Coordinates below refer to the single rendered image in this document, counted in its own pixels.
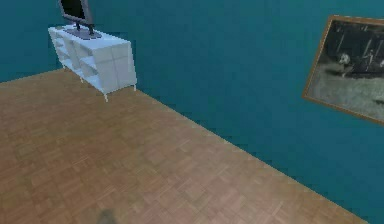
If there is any white shelf cabinet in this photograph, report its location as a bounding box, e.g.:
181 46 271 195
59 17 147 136
47 24 138 103

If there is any grey television set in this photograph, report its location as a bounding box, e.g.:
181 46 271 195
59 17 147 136
58 0 103 41

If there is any wood framed grey picture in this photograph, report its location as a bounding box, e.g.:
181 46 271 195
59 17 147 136
301 14 384 126

